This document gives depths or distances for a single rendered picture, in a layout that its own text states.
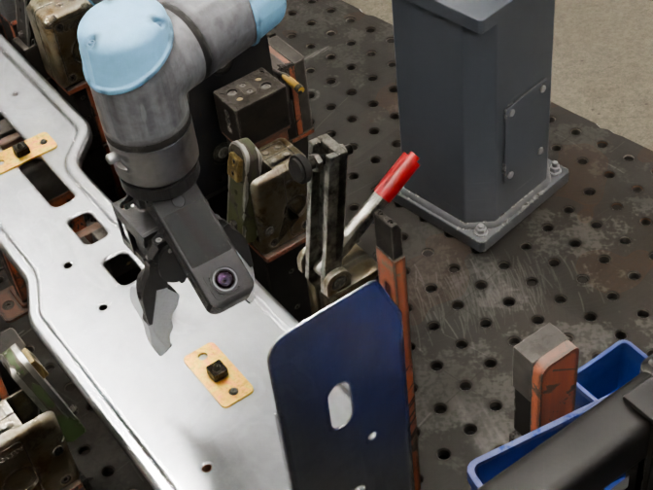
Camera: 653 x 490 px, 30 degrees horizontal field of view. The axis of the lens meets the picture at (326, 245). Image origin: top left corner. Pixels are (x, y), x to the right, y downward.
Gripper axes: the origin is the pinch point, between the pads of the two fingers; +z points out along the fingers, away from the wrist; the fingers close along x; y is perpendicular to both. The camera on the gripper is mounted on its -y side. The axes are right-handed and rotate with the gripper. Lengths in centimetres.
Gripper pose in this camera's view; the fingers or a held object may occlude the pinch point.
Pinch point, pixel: (208, 327)
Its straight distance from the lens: 120.4
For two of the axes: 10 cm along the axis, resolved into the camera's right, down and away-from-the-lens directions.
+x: -8.1, 4.7, -3.6
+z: 1.0, 7.0, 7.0
